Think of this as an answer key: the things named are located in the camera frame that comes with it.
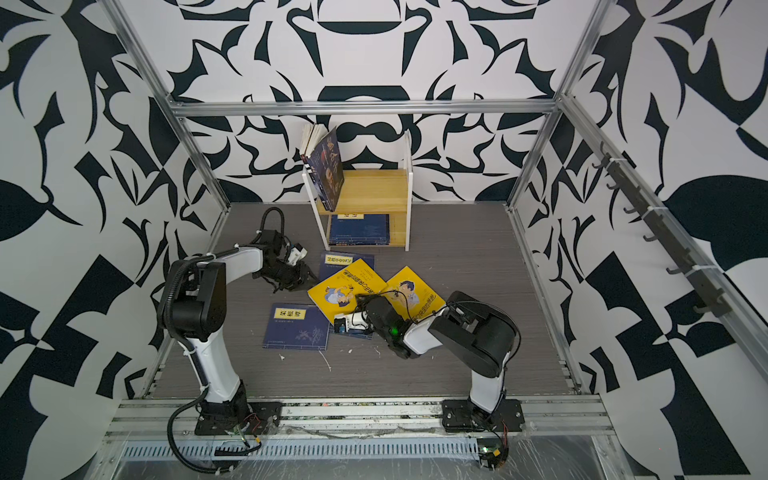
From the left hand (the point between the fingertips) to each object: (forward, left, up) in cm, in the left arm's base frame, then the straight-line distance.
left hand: (316, 279), depth 96 cm
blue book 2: (+7, -4, -1) cm, 9 cm away
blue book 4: (-17, -14, -2) cm, 22 cm away
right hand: (-6, -15, +2) cm, 16 cm away
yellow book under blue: (-6, -30, -1) cm, 31 cm away
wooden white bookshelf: (+14, -19, +18) cm, 29 cm away
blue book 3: (-14, +5, -3) cm, 15 cm away
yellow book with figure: (-5, -7, 0) cm, 9 cm away
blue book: (+17, -13, +3) cm, 22 cm away
